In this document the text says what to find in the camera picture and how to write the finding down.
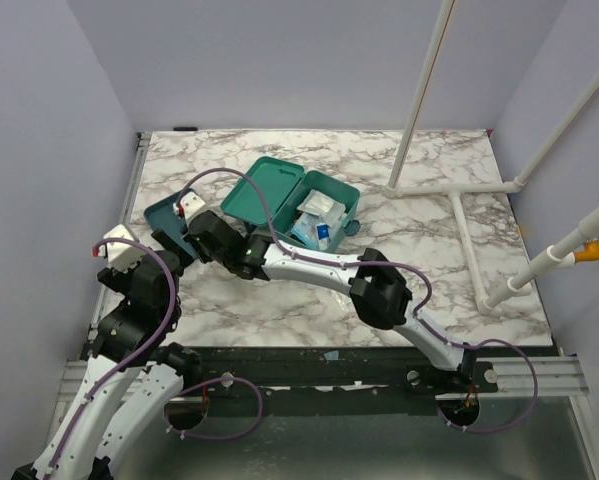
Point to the white PVC pipe frame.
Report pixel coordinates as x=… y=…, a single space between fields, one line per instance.
x=546 y=138

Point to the teal divided tray insert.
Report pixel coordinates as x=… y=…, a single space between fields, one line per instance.
x=160 y=215

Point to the white blue bandage roll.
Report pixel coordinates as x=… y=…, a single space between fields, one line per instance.
x=323 y=236

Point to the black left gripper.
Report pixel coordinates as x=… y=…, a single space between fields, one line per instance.
x=122 y=281

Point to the white gauze pad packet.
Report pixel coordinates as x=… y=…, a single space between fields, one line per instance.
x=321 y=205

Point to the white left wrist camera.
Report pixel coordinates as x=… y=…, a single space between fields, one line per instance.
x=120 y=256

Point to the yellow pipe fitting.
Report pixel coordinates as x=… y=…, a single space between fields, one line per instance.
x=588 y=253

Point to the clear zip bag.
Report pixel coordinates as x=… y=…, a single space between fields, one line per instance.
x=343 y=301

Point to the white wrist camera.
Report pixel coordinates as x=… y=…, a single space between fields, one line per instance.
x=120 y=256
x=190 y=205

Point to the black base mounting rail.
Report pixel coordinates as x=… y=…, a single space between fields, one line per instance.
x=355 y=381

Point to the teal medicine kit box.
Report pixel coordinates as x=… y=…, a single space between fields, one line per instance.
x=285 y=186

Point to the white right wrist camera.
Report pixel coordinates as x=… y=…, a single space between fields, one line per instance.
x=190 y=205

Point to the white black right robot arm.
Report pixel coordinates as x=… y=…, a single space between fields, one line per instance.
x=386 y=295

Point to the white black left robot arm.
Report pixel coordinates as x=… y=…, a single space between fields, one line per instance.
x=131 y=374

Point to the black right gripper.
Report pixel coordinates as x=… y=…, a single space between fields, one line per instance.
x=180 y=239

